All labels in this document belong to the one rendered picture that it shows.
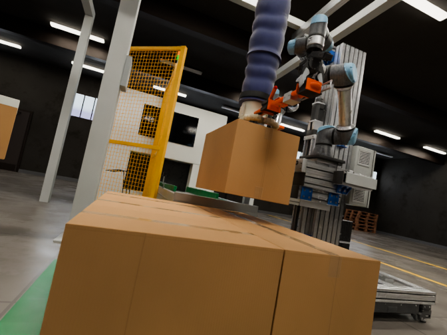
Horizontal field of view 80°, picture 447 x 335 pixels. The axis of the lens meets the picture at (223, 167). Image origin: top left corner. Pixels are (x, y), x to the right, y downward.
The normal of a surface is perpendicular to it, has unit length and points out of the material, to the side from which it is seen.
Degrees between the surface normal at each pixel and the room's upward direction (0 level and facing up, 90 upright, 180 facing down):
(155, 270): 90
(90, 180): 90
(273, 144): 90
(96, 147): 90
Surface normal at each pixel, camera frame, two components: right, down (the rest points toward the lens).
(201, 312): 0.33, -0.02
